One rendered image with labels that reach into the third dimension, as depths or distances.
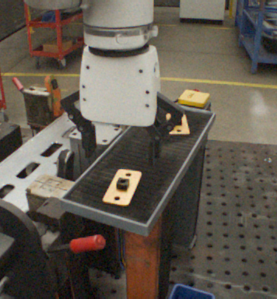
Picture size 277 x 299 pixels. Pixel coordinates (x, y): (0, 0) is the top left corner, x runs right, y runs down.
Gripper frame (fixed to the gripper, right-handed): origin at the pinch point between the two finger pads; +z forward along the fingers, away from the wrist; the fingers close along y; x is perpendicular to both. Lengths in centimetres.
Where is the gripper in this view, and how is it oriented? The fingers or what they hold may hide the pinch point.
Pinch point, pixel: (120, 151)
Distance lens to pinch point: 53.6
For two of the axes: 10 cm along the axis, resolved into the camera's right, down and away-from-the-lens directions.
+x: -2.4, 5.1, -8.2
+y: -9.7, -1.3, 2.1
